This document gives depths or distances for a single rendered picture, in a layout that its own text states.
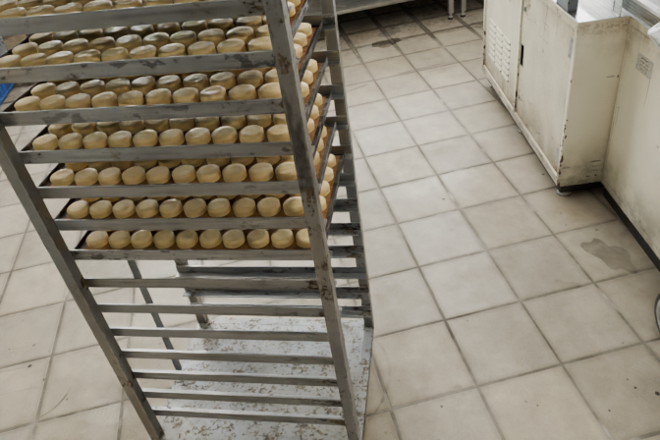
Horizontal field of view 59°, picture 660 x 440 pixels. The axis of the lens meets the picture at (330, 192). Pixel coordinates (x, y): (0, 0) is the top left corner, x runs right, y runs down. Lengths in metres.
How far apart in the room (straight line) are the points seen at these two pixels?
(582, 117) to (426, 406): 1.33
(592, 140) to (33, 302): 2.50
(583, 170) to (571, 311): 0.71
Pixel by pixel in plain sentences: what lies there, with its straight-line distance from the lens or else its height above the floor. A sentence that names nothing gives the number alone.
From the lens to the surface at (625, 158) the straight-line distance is 2.60.
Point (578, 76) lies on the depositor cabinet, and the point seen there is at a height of 0.62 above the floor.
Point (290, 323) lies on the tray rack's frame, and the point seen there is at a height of 0.15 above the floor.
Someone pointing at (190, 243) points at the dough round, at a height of 0.88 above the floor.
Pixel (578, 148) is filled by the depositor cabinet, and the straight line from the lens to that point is 2.69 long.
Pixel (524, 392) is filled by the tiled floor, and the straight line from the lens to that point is 2.09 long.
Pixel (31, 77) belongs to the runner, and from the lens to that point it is 1.22.
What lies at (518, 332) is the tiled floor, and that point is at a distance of 2.24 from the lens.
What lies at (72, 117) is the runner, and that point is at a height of 1.23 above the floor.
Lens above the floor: 1.70
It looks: 36 degrees down
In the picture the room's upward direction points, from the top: 9 degrees counter-clockwise
